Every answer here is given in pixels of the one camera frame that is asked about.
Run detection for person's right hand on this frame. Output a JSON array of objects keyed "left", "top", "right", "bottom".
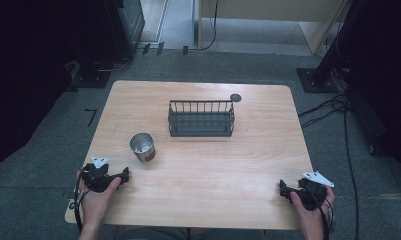
[{"left": 289, "top": 186, "right": 336, "bottom": 240}]

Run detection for black wire basket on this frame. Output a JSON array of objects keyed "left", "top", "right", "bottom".
[{"left": 167, "top": 99, "right": 236, "bottom": 138}]

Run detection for black hanging cable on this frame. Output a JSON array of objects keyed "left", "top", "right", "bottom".
[{"left": 199, "top": 0, "right": 220, "bottom": 52}]

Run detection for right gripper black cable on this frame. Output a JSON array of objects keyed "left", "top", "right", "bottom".
[{"left": 304, "top": 185, "right": 335, "bottom": 240}]

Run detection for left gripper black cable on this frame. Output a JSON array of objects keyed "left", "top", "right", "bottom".
[{"left": 73, "top": 165, "right": 91, "bottom": 234}]

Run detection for dark equipment cabinet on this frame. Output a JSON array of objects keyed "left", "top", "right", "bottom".
[{"left": 115, "top": 0, "right": 146, "bottom": 61}]

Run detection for black floor cables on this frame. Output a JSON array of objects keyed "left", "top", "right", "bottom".
[{"left": 297, "top": 93, "right": 361, "bottom": 240}]

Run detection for light wooden cabinet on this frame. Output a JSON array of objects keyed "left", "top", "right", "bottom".
[{"left": 197, "top": 0, "right": 353, "bottom": 56}]

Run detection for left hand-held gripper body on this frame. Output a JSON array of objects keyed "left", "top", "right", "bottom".
[{"left": 80, "top": 155, "right": 123, "bottom": 194}]

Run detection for black metal stand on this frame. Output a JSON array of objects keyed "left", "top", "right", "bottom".
[
  {"left": 296, "top": 0, "right": 359, "bottom": 94},
  {"left": 66, "top": 0, "right": 136, "bottom": 92}
]

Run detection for silver metal cup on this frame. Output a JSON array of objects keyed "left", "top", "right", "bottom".
[{"left": 129, "top": 132, "right": 157, "bottom": 163}]

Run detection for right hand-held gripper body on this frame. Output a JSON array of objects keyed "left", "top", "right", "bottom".
[{"left": 297, "top": 170, "right": 336, "bottom": 212}]

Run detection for person's left hand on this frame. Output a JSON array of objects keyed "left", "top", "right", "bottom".
[{"left": 75, "top": 169, "right": 122, "bottom": 232}]

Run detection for black tape corner mark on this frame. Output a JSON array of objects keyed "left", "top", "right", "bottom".
[{"left": 84, "top": 108, "right": 98, "bottom": 128}]

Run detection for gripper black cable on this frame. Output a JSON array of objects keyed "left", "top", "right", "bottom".
[
  {"left": 73, "top": 165, "right": 91, "bottom": 234},
  {"left": 304, "top": 185, "right": 335, "bottom": 240}
]

